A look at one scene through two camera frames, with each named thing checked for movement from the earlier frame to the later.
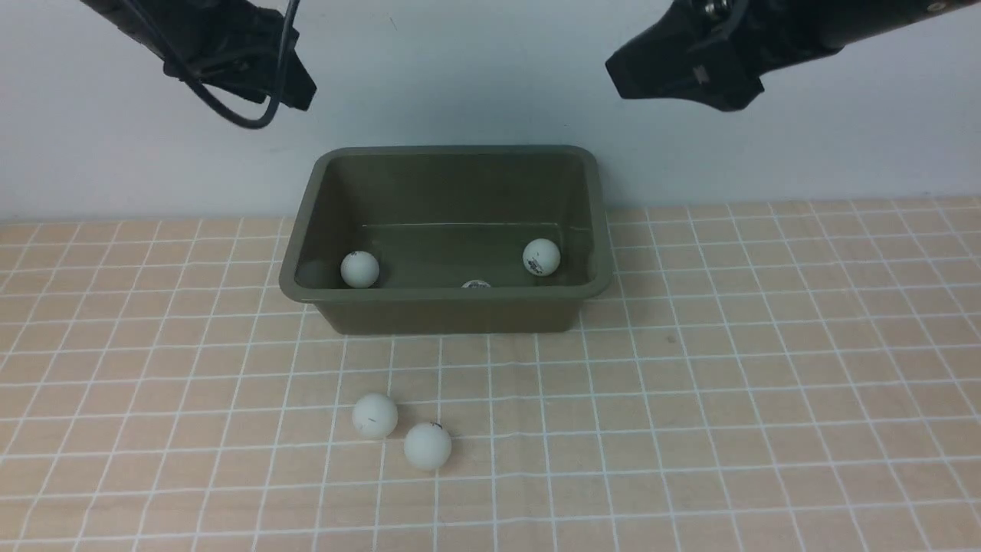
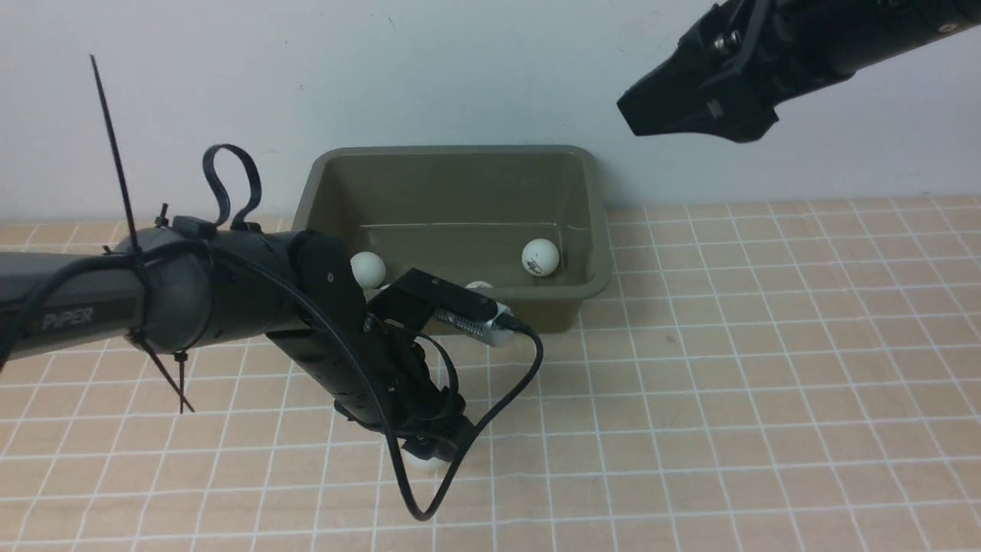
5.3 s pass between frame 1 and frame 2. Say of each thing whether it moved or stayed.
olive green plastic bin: stayed
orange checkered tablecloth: stayed
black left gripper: moved
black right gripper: moved
